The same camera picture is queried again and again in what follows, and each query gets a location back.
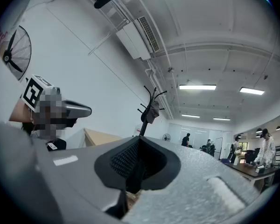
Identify large clear water jug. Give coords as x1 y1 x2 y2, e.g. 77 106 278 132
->
133 124 145 137

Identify grey baseball cap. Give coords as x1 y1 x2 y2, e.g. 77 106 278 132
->
146 101 160 125

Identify dark work table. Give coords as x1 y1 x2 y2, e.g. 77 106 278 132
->
220 161 280 184

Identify person's left forearm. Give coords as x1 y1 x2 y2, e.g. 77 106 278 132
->
8 100 35 123

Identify white air conditioner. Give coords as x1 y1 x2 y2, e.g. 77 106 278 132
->
115 16 161 61

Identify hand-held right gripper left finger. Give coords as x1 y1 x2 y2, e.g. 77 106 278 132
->
0 121 140 224

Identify black coat rack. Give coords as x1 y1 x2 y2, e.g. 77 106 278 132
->
137 85 168 137

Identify light wooden table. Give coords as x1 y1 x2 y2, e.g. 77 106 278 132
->
84 127 123 147

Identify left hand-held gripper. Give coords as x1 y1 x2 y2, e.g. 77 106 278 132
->
21 74 93 128

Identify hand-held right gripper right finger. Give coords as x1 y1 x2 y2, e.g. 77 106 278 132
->
123 136 268 224

